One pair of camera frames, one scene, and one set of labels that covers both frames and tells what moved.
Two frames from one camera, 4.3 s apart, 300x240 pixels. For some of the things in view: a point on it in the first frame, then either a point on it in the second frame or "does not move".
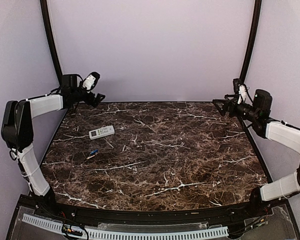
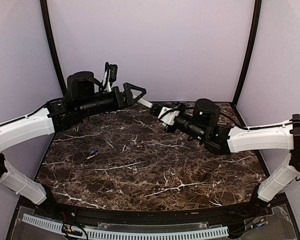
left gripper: (96, 101) → (119, 103)
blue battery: (94, 151) does not move
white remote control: (101, 132) → (145, 103)
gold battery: (90, 157) does not move
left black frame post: (45, 9) does not move
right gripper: (227, 103) → (168, 129)
